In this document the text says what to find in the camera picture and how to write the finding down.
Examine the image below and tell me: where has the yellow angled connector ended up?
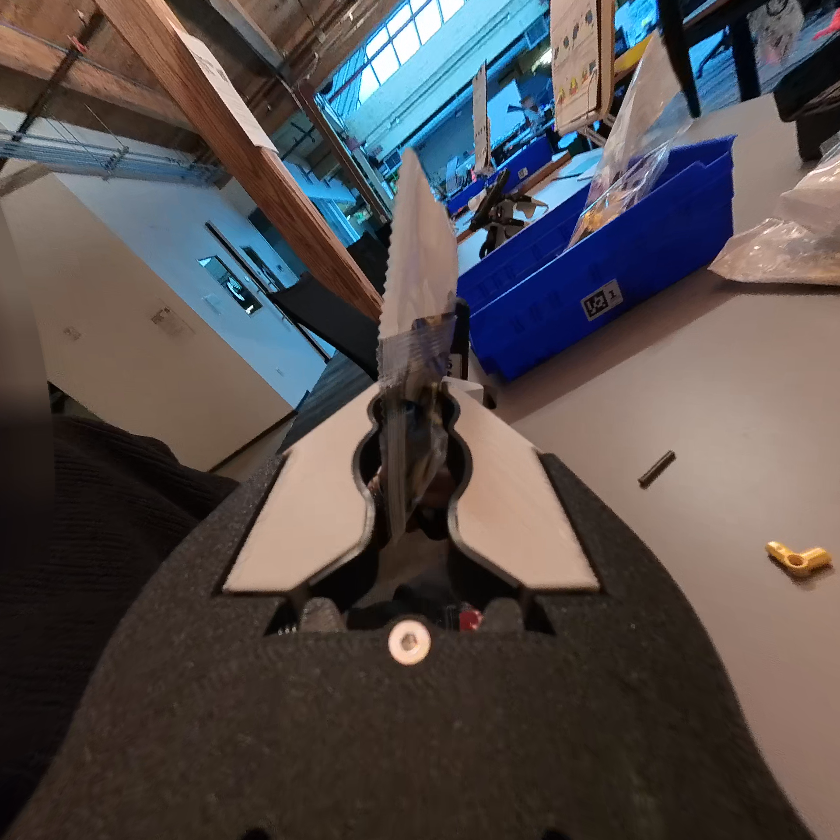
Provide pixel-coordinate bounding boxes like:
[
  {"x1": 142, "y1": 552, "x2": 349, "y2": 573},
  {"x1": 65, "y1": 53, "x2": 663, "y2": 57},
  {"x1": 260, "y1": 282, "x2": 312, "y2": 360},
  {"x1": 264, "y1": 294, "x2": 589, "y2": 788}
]
[{"x1": 765, "y1": 539, "x2": 834, "y2": 580}]

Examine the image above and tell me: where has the blue plastic bin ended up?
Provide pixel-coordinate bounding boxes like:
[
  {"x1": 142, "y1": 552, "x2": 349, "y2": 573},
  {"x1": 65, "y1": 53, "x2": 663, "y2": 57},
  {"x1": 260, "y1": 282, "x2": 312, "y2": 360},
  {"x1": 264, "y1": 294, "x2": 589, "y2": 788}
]
[{"x1": 455, "y1": 134, "x2": 737, "y2": 383}]

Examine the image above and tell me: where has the short black axle rod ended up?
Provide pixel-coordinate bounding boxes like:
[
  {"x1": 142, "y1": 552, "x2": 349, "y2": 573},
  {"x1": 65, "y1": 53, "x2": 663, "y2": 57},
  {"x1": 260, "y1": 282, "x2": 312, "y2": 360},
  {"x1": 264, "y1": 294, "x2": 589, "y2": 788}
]
[{"x1": 637, "y1": 449, "x2": 677, "y2": 489}]

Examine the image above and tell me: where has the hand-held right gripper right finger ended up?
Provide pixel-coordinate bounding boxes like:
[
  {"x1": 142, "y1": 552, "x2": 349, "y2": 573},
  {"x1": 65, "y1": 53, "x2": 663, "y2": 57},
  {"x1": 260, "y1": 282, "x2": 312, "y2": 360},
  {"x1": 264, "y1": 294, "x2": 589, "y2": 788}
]
[{"x1": 446, "y1": 384, "x2": 601, "y2": 595}]

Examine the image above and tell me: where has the white paper notice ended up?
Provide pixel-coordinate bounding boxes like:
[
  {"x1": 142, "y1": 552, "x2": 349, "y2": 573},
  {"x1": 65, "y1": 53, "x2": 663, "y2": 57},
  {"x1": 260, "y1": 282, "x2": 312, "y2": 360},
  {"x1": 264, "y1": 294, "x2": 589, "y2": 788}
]
[{"x1": 167, "y1": 16, "x2": 282, "y2": 153}]

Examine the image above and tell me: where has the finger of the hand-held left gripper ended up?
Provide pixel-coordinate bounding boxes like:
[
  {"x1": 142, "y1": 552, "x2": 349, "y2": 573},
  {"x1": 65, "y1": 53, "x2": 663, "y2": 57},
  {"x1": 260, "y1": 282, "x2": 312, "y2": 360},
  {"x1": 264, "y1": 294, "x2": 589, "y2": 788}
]
[{"x1": 441, "y1": 377, "x2": 488, "y2": 411}]

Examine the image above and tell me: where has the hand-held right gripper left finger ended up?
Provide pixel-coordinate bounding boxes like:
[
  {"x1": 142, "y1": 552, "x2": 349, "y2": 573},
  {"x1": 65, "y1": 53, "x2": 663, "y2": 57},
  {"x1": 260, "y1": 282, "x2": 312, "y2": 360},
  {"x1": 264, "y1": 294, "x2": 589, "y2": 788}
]
[{"x1": 222, "y1": 382, "x2": 382, "y2": 616}]

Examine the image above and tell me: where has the wooden post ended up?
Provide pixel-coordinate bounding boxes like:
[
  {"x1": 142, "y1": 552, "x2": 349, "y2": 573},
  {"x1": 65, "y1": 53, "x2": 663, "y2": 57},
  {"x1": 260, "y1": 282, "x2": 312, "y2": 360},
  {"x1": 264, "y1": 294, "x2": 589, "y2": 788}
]
[{"x1": 95, "y1": 0, "x2": 386, "y2": 324}]

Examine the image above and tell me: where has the clear bag of small pieces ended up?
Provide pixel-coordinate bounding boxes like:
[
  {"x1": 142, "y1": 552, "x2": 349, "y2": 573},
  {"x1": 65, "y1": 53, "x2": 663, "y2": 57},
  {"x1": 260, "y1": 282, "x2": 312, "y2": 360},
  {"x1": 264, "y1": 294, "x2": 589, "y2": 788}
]
[{"x1": 376, "y1": 147, "x2": 462, "y2": 549}]

